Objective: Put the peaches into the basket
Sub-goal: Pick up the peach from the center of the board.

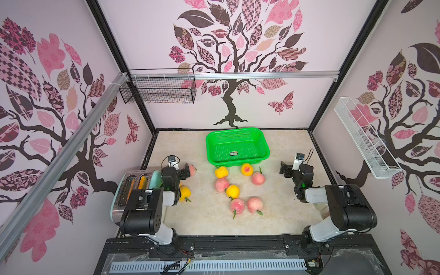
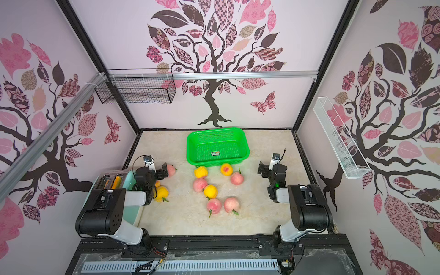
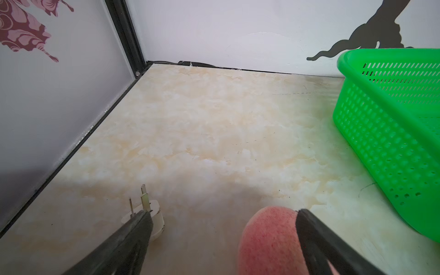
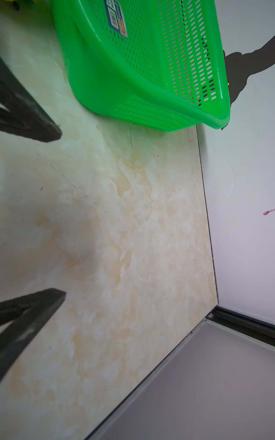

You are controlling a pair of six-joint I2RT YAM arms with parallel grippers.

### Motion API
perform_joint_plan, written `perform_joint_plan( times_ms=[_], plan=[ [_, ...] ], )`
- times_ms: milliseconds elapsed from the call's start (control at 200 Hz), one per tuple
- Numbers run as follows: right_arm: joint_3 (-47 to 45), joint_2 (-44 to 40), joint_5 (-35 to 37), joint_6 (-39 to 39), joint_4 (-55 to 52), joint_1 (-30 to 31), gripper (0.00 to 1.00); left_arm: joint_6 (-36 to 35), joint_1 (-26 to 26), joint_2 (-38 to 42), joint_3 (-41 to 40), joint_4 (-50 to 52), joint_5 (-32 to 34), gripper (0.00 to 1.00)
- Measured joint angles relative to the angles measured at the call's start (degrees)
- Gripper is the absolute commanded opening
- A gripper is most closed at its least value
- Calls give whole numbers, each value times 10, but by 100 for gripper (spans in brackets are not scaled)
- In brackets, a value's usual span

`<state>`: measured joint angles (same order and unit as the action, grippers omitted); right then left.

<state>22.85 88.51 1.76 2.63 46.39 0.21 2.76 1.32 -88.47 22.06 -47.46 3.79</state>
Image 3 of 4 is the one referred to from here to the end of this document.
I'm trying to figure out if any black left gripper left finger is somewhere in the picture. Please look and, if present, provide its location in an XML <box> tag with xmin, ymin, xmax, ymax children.
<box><xmin>64</xmin><ymin>210</ymin><xmax>153</xmax><ymax>275</ymax></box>

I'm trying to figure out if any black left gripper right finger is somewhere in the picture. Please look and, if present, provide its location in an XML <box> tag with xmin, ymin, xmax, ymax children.
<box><xmin>296</xmin><ymin>209</ymin><xmax>383</xmax><ymax>275</ymax></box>

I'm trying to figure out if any pink peach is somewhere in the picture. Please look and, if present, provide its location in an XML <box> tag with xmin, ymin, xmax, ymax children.
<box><xmin>236</xmin><ymin>206</ymin><xmax>339</xmax><ymax>275</ymax></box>

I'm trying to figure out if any green plastic basket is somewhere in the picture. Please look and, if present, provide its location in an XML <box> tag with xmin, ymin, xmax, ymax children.
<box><xmin>333</xmin><ymin>48</ymin><xmax>440</xmax><ymax>241</ymax></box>

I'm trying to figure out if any white power plug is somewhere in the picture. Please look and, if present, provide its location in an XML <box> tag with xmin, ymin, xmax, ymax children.
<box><xmin>121</xmin><ymin>184</ymin><xmax>165</xmax><ymax>243</ymax></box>

